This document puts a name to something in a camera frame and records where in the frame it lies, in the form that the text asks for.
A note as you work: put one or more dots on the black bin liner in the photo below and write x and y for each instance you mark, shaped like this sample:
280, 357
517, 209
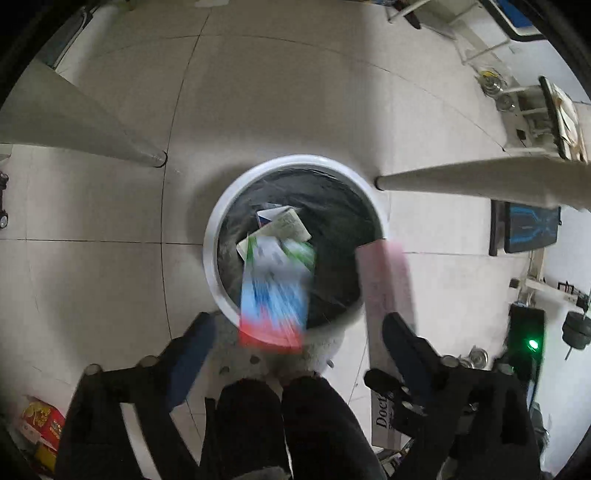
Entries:
332, 203

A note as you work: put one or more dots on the cream wooden table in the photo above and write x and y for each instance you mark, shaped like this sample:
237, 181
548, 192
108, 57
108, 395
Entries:
92, 134

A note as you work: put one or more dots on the black blue exercise bench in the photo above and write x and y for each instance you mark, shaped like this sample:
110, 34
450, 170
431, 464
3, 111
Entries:
531, 226

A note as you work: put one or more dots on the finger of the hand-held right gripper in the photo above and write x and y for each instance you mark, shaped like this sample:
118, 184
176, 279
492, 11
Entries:
381, 382
408, 417

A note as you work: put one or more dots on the grey fluffy slipper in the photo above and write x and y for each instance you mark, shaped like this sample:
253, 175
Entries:
249, 367
323, 353

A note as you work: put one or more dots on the white printed carton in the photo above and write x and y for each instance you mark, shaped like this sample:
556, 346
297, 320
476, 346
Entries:
286, 226

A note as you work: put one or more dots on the person's leg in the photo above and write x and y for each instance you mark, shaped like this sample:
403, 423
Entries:
323, 429
249, 434

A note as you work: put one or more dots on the white round trash bin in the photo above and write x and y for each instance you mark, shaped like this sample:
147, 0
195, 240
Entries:
295, 160

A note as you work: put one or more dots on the person's left leg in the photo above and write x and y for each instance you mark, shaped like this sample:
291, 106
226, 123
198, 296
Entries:
249, 434

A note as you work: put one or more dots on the green white box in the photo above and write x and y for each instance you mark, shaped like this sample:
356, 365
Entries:
302, 256

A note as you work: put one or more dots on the black weight plate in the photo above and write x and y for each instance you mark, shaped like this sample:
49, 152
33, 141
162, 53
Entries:
577, 332

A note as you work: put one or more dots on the blue red white box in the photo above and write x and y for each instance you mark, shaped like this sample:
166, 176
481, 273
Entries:
274, 309

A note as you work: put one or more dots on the person's right leg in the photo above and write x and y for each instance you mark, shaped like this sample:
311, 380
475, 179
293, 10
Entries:
323, 429

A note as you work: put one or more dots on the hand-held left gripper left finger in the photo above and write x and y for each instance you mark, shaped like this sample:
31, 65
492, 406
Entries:
194, 357

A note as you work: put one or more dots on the red yellow snack box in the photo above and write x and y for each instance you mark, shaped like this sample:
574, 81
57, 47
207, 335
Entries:
44, 424

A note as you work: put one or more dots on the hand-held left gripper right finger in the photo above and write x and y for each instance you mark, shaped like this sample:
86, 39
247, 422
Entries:
406, 355

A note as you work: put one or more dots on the long pink white box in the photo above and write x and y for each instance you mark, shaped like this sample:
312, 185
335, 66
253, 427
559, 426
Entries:
383, 286

